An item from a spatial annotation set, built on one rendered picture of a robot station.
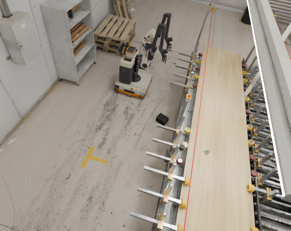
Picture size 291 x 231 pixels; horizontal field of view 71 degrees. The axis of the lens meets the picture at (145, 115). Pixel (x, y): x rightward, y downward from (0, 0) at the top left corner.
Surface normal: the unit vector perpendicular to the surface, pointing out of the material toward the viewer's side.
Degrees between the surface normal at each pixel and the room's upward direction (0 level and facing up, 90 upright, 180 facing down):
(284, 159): 61
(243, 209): 0
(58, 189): 0
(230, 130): 0
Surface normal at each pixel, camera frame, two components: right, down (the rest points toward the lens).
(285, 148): -0.78, -0.55
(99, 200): 0.11, -0.65
